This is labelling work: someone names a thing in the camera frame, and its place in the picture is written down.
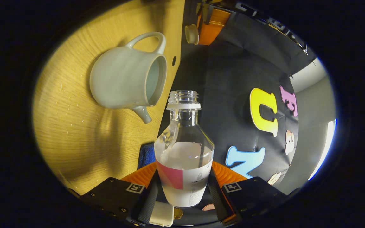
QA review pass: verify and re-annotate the blue towel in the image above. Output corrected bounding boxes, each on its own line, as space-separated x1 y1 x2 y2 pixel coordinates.
137 142 156 170

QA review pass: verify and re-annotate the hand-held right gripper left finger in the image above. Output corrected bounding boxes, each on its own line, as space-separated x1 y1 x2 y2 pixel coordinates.
81 161 159 227

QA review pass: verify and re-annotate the dark metal rail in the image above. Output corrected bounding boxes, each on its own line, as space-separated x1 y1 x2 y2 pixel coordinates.
235 1 317 65

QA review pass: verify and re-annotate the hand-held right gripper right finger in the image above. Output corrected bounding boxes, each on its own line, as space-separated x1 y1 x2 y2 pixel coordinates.
208 161 289 226

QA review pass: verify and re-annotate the clear water bottle pink label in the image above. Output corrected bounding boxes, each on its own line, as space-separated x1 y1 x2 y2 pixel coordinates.
154 90 215 208

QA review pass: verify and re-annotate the white teacup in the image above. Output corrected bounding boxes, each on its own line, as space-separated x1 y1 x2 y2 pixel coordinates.
89 32 168 124

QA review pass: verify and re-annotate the black backdrop cloth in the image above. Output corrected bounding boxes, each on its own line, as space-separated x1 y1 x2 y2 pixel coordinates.
157 0 300 227

